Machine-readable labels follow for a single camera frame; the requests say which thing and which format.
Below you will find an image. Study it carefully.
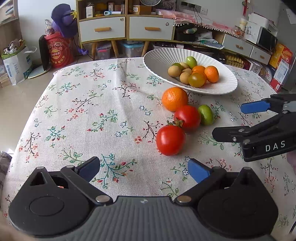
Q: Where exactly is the yellow green tomato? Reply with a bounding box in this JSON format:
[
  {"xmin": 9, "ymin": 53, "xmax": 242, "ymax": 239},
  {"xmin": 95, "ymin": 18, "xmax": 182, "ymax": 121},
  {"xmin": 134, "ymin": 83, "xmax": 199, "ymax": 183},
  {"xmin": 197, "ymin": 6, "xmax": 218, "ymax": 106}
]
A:
[{"xmin": 189, "ymin": 74, "xmax": 204, "ymax": 88}]

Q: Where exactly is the small mandarin orange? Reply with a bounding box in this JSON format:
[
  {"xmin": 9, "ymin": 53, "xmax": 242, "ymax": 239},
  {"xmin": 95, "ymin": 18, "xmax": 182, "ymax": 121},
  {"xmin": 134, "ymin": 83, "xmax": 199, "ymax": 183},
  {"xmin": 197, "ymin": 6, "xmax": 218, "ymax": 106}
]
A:
[{"xmin": 204, "ymin": 66, "xmax": 219, "ymax": 83}]

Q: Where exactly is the oblong green fruit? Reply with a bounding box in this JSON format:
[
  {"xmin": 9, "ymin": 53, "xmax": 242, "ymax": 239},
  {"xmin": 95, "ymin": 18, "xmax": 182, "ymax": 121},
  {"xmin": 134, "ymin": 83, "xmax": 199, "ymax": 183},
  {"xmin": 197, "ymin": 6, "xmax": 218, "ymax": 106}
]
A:
[{"xmin": 186, "ymin": 56, "xmax": 198, "ymax": 69}]

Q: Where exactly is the brown longan fruit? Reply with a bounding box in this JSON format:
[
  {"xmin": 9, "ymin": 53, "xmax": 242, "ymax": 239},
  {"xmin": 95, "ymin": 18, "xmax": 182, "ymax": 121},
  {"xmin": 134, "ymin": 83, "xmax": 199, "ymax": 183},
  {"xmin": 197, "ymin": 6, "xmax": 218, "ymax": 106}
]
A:
[{"xmin": 168, "ymin": 66, "xmax": 182, "ymax": 78}]

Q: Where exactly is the round green fruit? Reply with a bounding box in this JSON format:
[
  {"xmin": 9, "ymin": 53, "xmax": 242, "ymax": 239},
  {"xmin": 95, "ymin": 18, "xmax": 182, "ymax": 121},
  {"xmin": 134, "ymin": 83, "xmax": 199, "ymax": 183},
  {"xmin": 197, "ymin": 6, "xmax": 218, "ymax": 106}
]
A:
[{"xmin": 198, "ymin": 104, "xmax": 214, "ymax": 126}]

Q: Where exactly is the red tomato back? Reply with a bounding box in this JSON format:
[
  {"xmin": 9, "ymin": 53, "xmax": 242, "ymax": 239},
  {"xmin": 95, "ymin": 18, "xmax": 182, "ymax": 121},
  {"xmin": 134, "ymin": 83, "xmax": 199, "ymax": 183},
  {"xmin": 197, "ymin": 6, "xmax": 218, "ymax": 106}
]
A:
[{"xmin": 174, "ymin": 105, "xmax": 201, "ymax": 132}]

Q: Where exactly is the red tomato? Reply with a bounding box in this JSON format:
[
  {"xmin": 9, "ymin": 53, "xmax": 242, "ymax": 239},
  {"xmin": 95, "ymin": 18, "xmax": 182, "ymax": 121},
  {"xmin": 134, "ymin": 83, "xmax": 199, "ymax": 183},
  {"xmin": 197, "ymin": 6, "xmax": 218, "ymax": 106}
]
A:
[
  {"xmin": 156, "ymin": 125, "xmax": 186, "ymax": 156},
  {"xmin": 174, "ymin": 105, "xmax": 201, "ymax": 132}
]

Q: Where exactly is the red tomato front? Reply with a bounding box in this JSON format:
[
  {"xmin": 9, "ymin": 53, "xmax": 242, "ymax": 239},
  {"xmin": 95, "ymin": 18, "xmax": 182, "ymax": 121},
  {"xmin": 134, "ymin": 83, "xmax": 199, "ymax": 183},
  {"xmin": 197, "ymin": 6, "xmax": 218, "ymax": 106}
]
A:
[{"xmin": 156, "ymin": 125, "xmax": 186, "ymax": 156}]

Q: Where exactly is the yellow egg carton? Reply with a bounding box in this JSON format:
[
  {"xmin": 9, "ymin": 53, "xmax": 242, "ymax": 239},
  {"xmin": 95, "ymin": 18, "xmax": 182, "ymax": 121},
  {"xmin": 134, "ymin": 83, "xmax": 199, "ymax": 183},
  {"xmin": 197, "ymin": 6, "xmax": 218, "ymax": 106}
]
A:
[{"xmin": 225, "ymin": 54, "xmax": 244, "ymax": 69}]

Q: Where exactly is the large orange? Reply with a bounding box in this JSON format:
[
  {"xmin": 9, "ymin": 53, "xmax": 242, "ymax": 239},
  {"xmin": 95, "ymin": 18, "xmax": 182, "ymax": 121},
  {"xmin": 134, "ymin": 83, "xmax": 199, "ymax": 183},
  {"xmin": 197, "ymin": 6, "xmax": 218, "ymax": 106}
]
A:
[{"xmin": 162, "ymin": 87, "xmax": 188, "ymax": 112}]

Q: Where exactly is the orange tomato front in plate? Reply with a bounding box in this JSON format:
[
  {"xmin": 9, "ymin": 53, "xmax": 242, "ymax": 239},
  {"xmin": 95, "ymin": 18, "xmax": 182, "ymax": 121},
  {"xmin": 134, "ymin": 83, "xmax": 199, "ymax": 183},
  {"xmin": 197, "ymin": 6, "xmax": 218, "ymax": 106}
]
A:
[{"xmin": 192, "ymin": 71, "xmax": 207, "ymax": 84}]

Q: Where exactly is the orange tomato in plate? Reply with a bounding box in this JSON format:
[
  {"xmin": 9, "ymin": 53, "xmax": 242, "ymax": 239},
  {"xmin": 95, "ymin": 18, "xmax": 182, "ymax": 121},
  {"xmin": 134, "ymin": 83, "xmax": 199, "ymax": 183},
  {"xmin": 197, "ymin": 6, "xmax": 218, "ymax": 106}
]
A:
[
  {"xmin": 192, "ymin": 65, "xmax": 205, "ymax": 73},
  {"xmin": 192, "ymin": 71, "xmax": 207, "ymax": 84}
]

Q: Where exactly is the orange tomato back in plate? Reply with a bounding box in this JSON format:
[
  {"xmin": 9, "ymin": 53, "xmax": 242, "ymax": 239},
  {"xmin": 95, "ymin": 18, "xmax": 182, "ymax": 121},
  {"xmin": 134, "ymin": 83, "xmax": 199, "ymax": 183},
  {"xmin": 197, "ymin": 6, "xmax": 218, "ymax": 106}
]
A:
[{"xmin": 192, "ymin": 65, "xmax": 205, "ymax": 73}]

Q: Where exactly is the longan in plate front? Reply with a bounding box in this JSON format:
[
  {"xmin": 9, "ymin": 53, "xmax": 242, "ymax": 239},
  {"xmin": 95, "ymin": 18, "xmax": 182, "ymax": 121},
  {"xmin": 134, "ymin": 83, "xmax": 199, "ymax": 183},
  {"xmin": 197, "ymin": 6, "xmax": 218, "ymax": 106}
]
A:
[{"xmin": 179, "ymin": 72, "xmax": 191, "ymax": 85}]

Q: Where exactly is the longan in plate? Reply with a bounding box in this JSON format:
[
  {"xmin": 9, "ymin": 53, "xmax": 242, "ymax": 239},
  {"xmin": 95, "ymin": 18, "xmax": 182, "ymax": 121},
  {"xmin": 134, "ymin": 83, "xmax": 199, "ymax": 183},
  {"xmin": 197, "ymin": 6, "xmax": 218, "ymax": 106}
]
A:
[
  {"xmin": 182, "ymin": 68, "xmax": 192, "ymax": 74},
  {"xmin": 180, "ymin": 62, "xmax": 190, "ymax": 69},
  {"xmin": 179, "ymin": 72, "xmax": 191, "ymax": 85}
]

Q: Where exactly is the black microwave oven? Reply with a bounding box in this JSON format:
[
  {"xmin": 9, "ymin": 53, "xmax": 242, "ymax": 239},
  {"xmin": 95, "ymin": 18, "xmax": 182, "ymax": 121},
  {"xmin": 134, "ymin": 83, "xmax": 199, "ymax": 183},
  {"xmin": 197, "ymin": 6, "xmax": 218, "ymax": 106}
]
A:
[{"xmin": 244, "ymin": 21, "xmax": 278, "ymax": 52}]

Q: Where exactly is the longan in plate middle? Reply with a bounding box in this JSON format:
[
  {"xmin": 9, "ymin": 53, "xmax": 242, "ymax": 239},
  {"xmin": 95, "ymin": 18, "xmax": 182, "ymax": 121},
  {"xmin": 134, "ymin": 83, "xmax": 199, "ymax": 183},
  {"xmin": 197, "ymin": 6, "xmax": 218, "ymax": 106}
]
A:
[{"xmin": 182, "ymin": 68, "xmax": 192, "ymax": 74}]

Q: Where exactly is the floral tablecloth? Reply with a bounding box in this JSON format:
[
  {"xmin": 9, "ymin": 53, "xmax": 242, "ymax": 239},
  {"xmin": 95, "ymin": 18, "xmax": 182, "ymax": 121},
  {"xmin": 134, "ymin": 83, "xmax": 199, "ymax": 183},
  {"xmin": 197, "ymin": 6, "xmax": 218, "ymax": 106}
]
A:
[{"xmin": 1, "ymin": 58, "xmax": 295, "ymax": 240}]

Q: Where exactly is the small green fruit in plate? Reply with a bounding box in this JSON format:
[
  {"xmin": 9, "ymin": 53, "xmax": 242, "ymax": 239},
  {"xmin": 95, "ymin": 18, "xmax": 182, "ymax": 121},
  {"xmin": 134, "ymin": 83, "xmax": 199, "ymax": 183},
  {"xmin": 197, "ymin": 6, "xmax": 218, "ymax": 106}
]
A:
[{"xmin": 172, "ymin": 63, "xmax": 184, "ymax": 70}]

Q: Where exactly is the longan in plate back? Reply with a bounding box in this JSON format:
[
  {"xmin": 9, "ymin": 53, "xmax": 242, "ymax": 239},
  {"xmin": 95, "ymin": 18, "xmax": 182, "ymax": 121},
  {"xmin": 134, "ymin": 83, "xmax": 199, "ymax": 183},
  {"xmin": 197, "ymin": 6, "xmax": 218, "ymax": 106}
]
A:
[{"xmin": 180, "ymin": 62, "xmax": 190, "ymax": 69}]

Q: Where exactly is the white ribbed plate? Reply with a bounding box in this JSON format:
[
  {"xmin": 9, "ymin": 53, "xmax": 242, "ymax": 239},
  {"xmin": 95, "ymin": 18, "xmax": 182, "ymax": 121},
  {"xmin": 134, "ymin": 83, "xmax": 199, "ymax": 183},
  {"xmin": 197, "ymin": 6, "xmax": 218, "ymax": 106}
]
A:
[{"xmin": 143, "ymin": 48, "xmax": 238, "ymax": 95}]

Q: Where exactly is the pink cloth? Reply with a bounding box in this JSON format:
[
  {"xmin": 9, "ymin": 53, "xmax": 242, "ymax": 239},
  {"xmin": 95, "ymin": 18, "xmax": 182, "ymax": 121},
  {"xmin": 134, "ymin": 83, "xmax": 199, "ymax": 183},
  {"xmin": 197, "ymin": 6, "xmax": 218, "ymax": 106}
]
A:
[{"xmin": 155, "ymin": 9, "xmax": 235, "ymax": 32}]

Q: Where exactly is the clear storage bin small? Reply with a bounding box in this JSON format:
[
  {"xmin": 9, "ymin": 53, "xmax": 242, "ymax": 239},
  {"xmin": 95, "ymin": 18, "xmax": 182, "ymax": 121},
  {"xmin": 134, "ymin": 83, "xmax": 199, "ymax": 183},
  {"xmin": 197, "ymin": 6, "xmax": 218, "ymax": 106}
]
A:
[{"xmin": 96, "ymin": 42, "xmax": 112, "ymax": 60}]

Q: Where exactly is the clear storage bin blue lid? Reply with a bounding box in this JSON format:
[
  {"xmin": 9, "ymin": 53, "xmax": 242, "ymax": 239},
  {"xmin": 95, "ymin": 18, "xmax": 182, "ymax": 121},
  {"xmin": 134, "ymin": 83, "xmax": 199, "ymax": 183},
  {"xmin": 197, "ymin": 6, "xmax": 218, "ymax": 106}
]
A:
[{"xmin": 120, "ymin": 41, "xmax": 144, "ymax": 58}]

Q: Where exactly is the red snack bucket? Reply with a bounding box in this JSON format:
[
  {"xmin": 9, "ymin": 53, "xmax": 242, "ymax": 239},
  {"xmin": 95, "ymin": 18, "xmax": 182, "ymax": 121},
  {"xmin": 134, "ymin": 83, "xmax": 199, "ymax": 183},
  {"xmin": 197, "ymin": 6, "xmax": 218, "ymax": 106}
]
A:
[{"xmin": 45, "ymin": 32, "xmax": 74, "ymax": 68}]

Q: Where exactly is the white paper bag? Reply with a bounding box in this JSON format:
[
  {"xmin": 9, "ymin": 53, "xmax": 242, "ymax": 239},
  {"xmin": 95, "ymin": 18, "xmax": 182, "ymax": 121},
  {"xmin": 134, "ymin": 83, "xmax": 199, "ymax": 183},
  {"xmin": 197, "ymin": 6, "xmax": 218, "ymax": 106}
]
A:
[{"xmin": 1, "ymin": 45, "xmax": 37, "ymax": 85}]

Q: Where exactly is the black stand panel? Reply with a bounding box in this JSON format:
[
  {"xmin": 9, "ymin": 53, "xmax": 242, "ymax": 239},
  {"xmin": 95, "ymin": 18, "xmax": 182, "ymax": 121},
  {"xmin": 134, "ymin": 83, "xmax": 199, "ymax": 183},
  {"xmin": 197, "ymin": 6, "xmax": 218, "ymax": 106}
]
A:
[{"xmin": 39, "ymin": 35, "xmax": 50, "ymax": 70}]

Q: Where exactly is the right white drawer cabinet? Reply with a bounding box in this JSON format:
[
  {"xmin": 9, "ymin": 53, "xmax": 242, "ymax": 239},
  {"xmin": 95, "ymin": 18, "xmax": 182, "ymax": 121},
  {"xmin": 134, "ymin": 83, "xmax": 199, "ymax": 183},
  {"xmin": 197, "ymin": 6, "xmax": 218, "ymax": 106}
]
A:
[{"xmin": 125, "ymin": 1, "xmax": 175, "ymax": 56}]

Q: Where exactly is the white drawer cabinet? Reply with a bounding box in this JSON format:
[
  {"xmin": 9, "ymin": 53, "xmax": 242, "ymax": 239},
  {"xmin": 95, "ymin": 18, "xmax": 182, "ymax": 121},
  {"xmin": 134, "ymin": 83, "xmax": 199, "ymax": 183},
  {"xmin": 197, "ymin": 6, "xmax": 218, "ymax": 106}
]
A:
[
  {"xmin": 76, "ymin": 1, "xmax": 128, "ymax": 58},
  {"xmin": 125, "ymin": 1, "xmax": 175, "ymax": 56}
]

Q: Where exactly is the white desk fan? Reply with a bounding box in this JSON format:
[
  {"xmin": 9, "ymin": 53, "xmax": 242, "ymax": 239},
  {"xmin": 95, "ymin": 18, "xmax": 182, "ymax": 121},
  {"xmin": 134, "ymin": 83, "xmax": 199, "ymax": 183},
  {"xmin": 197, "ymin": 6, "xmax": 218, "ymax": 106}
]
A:
[{"xmin": 140, "ymin": 0, "xmax": 161, "ymax": 6}]

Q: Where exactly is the left white drawer cabinet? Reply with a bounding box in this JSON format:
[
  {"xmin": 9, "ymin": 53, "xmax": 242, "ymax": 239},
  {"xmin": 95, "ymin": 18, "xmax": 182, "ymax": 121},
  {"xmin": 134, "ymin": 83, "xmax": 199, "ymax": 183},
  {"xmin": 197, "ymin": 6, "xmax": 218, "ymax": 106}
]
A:
[{"xmin": 76, "ymin": 1, "xmax": 128, "ymax": 58}]

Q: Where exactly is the purple plush toy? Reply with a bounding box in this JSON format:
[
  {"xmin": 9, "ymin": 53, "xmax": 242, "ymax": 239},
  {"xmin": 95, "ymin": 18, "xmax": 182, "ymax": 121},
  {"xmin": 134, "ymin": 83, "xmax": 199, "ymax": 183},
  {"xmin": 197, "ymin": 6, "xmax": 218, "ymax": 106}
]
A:
[{"xmin": 51, "ymin": 4, "xmax": 78, "ymax": 39}]

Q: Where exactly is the wooden bookshelf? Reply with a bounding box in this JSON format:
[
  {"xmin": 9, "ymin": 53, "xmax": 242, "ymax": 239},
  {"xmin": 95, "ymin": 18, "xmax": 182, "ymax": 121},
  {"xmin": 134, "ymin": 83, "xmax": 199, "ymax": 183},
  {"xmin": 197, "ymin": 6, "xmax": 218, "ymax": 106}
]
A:
[{"xmin": 0, "ymin": 0, "xmax": 22, "ymax": 53}]

